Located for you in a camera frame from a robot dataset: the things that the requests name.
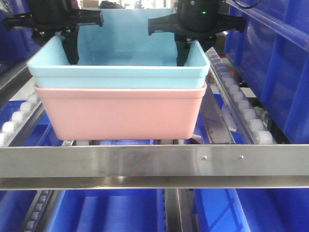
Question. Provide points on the pink plastic box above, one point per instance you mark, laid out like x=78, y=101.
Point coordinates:
x=122, y=114

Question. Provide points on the blue storage bin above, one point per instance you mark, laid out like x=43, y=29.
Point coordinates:
x=16, y=44
x=272, y=57

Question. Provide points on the white roller track left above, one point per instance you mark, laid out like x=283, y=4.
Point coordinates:
x=19, y=120

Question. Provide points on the stainless steel shelf rack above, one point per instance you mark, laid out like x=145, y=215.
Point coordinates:
x=154, y=166

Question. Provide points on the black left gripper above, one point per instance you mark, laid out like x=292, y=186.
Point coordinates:
x=48, y=17

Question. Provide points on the white roller track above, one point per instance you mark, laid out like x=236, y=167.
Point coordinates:
x=19, y=120
x=238, y=106

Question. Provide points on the blue storage bin left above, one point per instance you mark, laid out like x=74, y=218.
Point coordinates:
x=16, y=44

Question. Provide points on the white roller track right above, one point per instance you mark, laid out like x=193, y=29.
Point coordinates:
x=238, y=106

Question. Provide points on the light blue plastic box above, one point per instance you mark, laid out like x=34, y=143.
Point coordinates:
x=120, y=54

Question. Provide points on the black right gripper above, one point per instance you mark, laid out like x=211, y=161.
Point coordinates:
x=195, y=20

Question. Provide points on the blue storage bin far right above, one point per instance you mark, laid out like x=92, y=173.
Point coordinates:
x=272, y=57

